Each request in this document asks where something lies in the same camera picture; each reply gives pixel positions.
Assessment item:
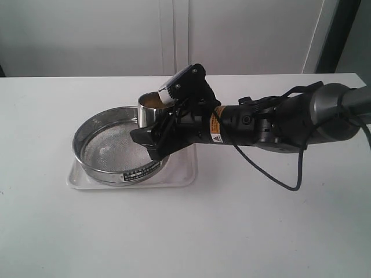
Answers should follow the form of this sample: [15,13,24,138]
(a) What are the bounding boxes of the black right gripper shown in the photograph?
[130,64,221,160]

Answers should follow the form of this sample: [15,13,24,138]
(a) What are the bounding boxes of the stainless steel cup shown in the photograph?
[137,92,173,128]

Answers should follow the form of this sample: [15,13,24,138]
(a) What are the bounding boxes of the yellow and white grains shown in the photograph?
[140,98,167,109]

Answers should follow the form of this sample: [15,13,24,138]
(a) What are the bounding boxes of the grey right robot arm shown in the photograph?
[130,64,370,160]

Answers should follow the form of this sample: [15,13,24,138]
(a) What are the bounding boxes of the round stainless steel sieve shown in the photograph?
[72,106,169,186]

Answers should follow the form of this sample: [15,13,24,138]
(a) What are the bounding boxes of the white plastic tray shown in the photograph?
[67,146,198,190]

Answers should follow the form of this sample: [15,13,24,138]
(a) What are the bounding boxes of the white cabinet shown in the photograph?
[1,1,339,77]

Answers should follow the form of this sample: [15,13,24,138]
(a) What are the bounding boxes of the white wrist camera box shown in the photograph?
[158,64,197,105]

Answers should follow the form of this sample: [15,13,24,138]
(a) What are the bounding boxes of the black camera cable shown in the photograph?
[162,82,371,192]

